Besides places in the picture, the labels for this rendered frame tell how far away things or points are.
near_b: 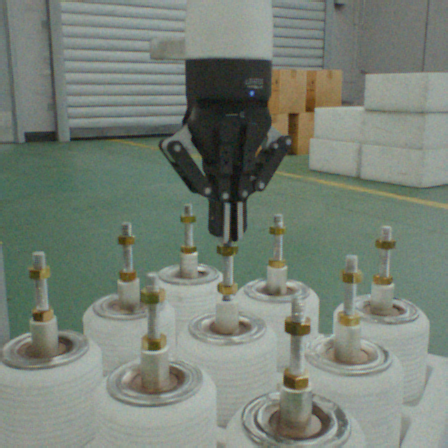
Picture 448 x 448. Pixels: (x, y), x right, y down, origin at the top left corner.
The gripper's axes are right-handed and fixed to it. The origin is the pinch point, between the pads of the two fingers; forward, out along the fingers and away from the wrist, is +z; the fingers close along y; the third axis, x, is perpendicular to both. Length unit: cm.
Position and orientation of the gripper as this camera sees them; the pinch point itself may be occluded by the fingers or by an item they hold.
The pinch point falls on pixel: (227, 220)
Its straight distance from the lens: 52.9
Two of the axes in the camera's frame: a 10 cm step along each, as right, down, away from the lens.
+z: -0.1, 9.7, 2.4
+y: 8.7, -1.1, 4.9
